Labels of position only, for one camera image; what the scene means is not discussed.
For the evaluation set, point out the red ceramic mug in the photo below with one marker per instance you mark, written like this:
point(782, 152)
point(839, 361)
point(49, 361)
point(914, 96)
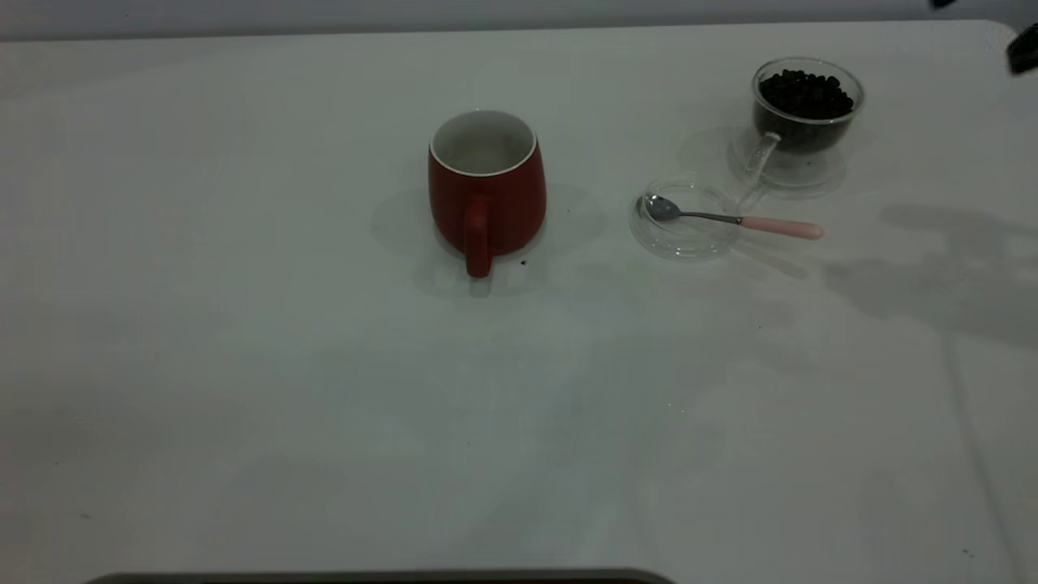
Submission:
point(507, 207)

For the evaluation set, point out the clear glass saucer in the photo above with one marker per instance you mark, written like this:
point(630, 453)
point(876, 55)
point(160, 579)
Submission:
point(685, 242)

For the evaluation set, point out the dark coffee beans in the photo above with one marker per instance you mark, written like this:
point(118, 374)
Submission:
point(804, 101)

